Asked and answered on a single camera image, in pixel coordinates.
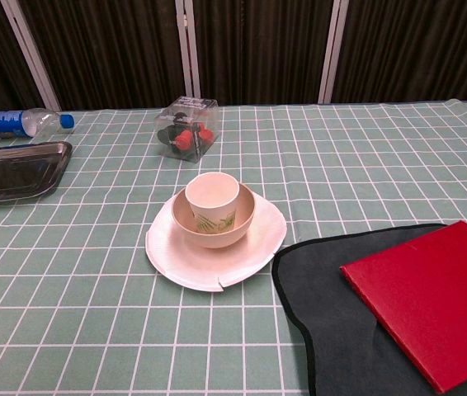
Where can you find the white paper cup leaf print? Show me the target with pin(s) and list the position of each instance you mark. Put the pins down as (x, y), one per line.
(212, 198)

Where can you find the beige bowl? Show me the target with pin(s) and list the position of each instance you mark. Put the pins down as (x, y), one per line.
(217, 239)

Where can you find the rectangular stainless steel tray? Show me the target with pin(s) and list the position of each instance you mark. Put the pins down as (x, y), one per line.
(10, 169)

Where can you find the clear plastic box red black items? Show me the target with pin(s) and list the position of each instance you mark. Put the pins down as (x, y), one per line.
(186, 132)

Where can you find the white plate with chipped rim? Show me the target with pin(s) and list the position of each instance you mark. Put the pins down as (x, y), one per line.
(184, 264)

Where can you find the dark grey cloth black edging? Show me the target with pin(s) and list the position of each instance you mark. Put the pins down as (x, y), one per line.
(320, 297)

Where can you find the dark pleated curtain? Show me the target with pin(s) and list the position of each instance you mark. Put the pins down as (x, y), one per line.
(258, 45)

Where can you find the green white checked tablecloth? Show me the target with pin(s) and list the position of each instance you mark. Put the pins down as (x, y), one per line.
(93, 309)

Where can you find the red hardcover book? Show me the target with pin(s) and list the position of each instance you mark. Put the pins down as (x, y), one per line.
(427, 297)

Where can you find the plastic water bottle blue label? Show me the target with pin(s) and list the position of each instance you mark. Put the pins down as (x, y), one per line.
(6, 123)

